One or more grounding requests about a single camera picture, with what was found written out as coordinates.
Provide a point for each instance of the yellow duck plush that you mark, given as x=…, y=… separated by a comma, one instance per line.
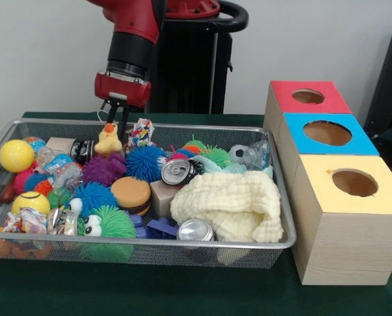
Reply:
x=108, y=141

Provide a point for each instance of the toy hamburger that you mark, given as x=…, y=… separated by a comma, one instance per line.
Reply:
x=129, y=194

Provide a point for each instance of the yellow smiley face ball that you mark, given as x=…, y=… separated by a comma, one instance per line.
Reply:
x=31, y=202

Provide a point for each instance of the small black white soccer ball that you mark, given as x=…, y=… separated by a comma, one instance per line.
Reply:
x=238, y=154

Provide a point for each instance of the cream waffle cloth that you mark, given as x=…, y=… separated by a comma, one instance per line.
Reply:
x=228, y=204

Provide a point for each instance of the wooden box with three holes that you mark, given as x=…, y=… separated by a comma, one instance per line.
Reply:
x=347, y=247

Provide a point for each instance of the blue fuzzy toy with eyes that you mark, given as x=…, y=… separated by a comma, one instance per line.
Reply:
x=93, y=197

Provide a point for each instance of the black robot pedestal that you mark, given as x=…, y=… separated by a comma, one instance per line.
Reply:
x=195, y=66

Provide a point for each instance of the plain yellow ball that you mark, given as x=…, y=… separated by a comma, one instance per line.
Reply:
x=16, y=156

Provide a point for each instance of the green fuzzy toy with eyes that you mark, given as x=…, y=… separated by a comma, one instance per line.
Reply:
x=116, y=222

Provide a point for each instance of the shallow clear mesh bin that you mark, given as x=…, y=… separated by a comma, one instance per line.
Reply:
x=182, y=255

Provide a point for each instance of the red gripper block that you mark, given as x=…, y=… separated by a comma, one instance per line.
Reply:
x=123, y=90

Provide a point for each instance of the silver crushed can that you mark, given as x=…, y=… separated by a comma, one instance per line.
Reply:
x=195, y=230

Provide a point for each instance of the black crushed soda can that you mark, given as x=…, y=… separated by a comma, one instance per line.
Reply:
x=179, y=171

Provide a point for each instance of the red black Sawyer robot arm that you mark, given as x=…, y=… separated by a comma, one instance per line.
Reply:
x=133, y=33

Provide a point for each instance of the purple spiky ball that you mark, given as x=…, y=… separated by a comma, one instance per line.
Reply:
x=103, y=169

